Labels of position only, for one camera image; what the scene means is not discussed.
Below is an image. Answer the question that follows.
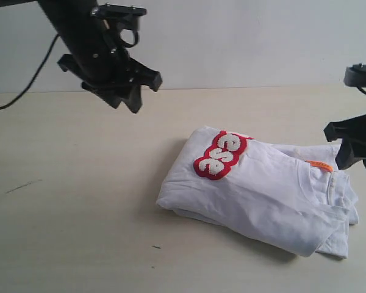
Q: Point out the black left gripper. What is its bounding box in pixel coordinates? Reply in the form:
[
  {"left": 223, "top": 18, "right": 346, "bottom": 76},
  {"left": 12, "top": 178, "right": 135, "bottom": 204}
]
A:
[{"left": 57, "top": 30, "right": 162, "bottom": 114}]

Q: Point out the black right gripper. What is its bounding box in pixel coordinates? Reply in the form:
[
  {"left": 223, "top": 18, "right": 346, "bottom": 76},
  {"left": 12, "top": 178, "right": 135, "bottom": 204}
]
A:
[{"left": 323, "top": 114, "right": 366, "bottom": 170}]

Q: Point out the white t-shirt red Chinese patch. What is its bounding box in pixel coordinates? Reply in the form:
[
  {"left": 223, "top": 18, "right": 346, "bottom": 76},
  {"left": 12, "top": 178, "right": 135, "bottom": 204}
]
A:
[{"left": 156, "top": 126, "right": 359, "bottom": 259}]

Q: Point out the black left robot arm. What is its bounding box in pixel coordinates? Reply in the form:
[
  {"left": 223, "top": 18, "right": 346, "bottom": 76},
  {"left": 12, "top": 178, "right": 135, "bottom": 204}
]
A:
[{"left": 0, "top": 0, "right": 162, "bottom": 114}]

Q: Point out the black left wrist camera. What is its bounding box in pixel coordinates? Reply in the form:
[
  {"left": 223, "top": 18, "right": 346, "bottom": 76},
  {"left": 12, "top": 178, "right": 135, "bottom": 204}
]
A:
[{"left": 90, "top": 4, "right": 147, "bottom": 31}]

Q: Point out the black left camera cable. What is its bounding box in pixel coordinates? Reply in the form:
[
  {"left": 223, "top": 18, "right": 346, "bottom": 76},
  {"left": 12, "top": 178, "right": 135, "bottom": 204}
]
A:
[{"left": 0, "top": 33, "right": 60, "bottom": 110}]

